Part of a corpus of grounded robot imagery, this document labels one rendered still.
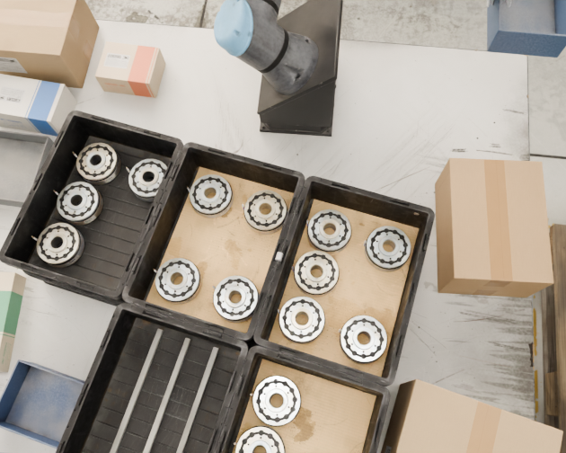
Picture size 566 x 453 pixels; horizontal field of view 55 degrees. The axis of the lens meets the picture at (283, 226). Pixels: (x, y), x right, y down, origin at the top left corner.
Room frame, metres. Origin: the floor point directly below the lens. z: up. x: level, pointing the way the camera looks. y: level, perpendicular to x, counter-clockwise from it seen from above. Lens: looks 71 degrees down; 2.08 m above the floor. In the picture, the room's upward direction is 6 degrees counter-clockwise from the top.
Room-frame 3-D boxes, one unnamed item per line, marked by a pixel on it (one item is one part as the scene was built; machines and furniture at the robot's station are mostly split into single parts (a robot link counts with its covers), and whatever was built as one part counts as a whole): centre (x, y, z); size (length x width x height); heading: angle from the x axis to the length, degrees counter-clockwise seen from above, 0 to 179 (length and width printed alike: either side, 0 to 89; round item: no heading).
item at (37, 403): (0.08, 0.60, 0.74); 0.20 x 0.15 x 0.07; 66
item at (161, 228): (0.39, 0.15, 0.87); 0.40 x 0.30 x 0.11; 156
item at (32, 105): (0.90, 0.67, 0.75); 0.20 x 0.12 x 0.09; 72
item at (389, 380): (0.27, -0.13, 0.92); 0.40 x 0.30 x 0.02; 156
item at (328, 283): (0.30, -0.06, 0.86); 0.10 x 0.10 x 0.01
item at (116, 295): (0.51, 0.42, 0.92); 0.40 x 0.30 x 0.02; 156
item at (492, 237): (0.38, -0.50, 0.78); 0.30 x 0.22 x 0.16; 170
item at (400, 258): (0.34, -0.24, 0.86); 0.10 x 0.10 x 0.01
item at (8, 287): (0.30, 0.73, 0.73); 0.24 x 0.06 x 0.06; 172
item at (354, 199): (0.27, -0.13, 0.87); 0.40 x 0.30 x 0.11; 156
